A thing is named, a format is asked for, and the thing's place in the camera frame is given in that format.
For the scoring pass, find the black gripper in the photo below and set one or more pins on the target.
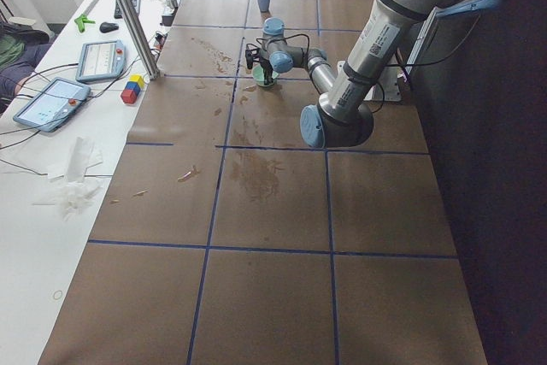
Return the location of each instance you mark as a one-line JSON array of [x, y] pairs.
[[267, 68]]

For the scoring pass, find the light green bowl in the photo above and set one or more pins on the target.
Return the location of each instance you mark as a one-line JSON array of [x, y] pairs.
[[259, 77]]

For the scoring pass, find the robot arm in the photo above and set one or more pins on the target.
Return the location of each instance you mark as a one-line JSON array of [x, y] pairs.
[[341, 118]]

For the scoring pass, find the metal cup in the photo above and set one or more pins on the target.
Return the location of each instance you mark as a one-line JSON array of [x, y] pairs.
[[172, 4]]

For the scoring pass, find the yellow cube block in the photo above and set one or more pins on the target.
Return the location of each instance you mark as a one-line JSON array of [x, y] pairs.
[[136, 78]]

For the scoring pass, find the blue cube block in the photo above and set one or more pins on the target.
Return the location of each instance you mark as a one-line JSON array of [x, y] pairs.
[[134, 86]]

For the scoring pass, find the red cube block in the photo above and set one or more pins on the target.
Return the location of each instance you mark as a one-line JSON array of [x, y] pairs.
[[128, 97]]

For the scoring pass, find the black computer mouse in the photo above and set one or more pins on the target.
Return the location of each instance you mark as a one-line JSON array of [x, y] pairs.
[[106, 27]]

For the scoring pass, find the far teach pendant tablet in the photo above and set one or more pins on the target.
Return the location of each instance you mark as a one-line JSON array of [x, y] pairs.
[[101, 61]]

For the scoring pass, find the teach pendant tablet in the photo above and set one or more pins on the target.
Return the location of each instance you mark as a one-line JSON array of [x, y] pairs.
[[54, 105], [101, 61]]

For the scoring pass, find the green plastic tool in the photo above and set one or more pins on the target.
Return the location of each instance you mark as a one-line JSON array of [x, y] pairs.
[[82, 21]]

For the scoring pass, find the near teach pendant tablet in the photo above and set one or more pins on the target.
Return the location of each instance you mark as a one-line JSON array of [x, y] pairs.
[[54, 105]]

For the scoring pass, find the crumpled white tissue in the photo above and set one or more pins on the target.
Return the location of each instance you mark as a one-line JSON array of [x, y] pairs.
[[70, 191]]

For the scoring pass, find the aluminium frame post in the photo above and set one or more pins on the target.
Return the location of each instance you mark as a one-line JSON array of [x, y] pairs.
[[139, 40]]

